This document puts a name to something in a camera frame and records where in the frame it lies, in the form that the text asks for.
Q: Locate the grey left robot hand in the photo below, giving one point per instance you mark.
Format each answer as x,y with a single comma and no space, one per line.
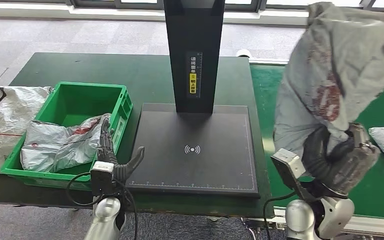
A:
106,149

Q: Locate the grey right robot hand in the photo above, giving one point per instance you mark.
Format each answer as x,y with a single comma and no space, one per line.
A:
344,172

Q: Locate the small grey junction box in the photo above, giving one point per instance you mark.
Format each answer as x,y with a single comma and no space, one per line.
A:
255,224

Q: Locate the green conveyor belt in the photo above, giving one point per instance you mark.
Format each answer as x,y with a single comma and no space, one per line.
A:
265,99

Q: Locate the green plastic crate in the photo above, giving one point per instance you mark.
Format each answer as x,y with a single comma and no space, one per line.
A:
72,99

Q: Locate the dark green table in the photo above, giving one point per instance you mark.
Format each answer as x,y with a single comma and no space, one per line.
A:
112,69

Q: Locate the large white woven sack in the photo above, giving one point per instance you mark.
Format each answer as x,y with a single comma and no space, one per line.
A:
10,112

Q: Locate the yellow and white column label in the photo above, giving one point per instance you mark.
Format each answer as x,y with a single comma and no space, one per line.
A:
193,82

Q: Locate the black scanner column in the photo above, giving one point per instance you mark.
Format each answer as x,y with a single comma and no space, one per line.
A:
178,49

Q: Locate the white window sill ledge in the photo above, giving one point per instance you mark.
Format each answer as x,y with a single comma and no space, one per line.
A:
79,14

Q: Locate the black scanner base plate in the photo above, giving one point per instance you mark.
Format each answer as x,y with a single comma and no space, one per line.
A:
212,165

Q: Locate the dark window frame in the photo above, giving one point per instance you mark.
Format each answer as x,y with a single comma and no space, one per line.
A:
261,5

